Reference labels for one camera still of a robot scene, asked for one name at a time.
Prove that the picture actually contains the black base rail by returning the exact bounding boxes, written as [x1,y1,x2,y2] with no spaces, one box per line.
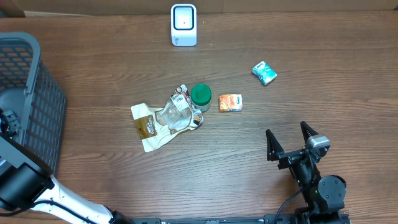
[131,214,351,224]

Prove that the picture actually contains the green lid jar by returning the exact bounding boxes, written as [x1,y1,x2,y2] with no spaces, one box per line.
[190,83,212,112]

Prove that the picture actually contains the teal tissue pack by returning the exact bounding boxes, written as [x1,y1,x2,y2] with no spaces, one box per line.
[252,61,277,86]

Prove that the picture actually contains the clear brown snack bag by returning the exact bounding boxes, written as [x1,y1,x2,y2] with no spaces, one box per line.
[131,85,204,152]

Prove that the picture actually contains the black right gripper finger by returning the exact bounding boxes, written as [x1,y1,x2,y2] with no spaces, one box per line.
[266,129,284,161]
[300,121,318,144]

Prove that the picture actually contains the grey plastic basket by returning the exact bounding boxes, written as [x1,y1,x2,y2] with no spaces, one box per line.
[1,32,67,172]

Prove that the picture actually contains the orange tissue pack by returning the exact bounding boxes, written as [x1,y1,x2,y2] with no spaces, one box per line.
[219,94,243,112]

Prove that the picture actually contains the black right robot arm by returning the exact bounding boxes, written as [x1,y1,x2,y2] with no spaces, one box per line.
[266,121,349,223]

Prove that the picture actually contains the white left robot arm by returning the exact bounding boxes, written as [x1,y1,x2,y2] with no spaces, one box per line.
[1,111,132,224]

